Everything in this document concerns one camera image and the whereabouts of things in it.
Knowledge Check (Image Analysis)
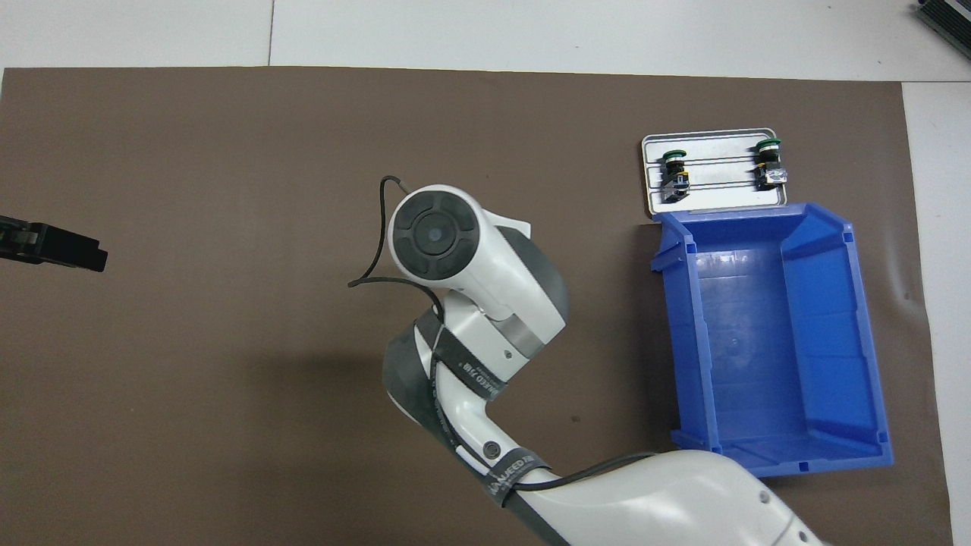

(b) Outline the brown paper table mat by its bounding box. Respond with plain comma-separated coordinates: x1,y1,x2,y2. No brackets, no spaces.
0,67,955,546

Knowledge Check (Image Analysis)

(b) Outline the silver metal tray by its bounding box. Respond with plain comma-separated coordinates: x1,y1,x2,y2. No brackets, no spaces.
642,127,788,221

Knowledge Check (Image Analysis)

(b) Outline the blue plastic storage bin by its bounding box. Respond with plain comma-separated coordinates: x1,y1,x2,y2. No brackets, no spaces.
650,201,894,482

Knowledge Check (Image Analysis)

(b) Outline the black ridged metal device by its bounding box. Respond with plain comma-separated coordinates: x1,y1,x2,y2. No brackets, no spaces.
914,0,971,50

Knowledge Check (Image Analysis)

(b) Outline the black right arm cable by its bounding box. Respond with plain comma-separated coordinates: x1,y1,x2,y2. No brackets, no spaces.
347,176,657,490

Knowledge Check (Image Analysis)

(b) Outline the green push button switch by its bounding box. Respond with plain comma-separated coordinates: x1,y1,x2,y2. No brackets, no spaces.
658,149,691,204
753,138,790,190

